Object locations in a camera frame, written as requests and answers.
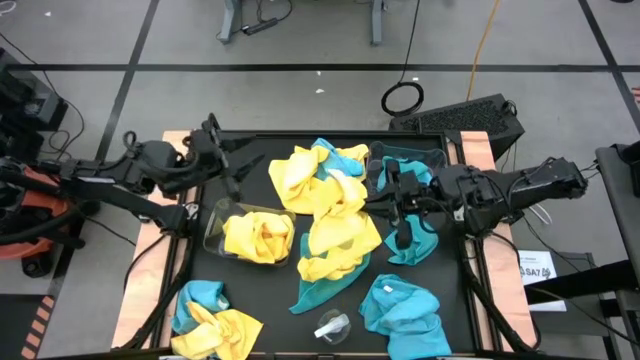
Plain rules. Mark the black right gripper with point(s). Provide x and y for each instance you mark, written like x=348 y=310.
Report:
x=417 y=195

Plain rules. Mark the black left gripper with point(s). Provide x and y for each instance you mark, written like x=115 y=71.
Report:
x=205 y=150

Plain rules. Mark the light blue microfiber towel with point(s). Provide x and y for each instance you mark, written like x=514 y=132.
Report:
x=200 y=295
x=405 y=315
x=412 y=166
x=340 y=162

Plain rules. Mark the clear plastic basket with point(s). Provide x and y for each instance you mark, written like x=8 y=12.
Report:
x=440 y=150
x=212 y=235

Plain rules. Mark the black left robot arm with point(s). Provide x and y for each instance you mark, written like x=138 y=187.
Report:
x=125 y=200

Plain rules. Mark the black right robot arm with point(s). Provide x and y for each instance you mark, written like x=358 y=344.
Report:
x=525 y=190

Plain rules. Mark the black perforated computer case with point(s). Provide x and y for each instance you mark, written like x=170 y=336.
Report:
x=460 y=117

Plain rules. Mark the black power strip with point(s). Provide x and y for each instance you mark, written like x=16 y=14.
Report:
x=260 y=26

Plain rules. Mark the grey desk leg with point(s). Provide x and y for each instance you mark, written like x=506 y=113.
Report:
x=230 y=20
x=376 y=25

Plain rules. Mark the black table mat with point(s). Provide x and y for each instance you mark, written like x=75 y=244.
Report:
x=270 y=300

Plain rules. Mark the white paper sign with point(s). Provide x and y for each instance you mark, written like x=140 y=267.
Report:
x=537 y=262

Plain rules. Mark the orange shop vacuum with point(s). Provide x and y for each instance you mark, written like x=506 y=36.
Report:
x=40 y=205

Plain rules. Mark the black equipment stack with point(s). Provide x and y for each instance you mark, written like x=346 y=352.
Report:
x=25 y=100

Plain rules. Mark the dark grey cart top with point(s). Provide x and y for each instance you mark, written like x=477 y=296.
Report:
x=620 y=200

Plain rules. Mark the black camera post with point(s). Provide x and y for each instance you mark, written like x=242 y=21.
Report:
x=213 y=122

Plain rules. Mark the black aluminium table frame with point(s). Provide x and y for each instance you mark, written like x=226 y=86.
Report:
x=280 y=133

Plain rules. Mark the black metal cart frame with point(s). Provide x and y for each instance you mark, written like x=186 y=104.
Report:
x=580 y=285

